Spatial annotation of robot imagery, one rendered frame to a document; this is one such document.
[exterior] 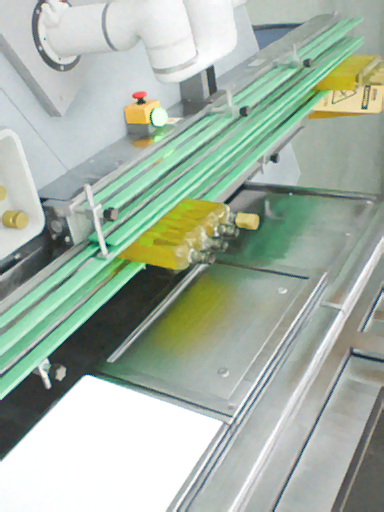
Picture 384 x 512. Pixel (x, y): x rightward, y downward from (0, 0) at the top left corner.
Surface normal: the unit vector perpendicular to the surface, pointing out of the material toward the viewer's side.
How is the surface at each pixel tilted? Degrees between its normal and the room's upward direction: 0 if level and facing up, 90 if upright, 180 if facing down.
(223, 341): 90
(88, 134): 0
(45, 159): 0
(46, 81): 3
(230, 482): 90
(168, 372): 90
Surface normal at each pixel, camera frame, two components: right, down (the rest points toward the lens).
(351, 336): -0.16, -0.85
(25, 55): 0.86, 0.09
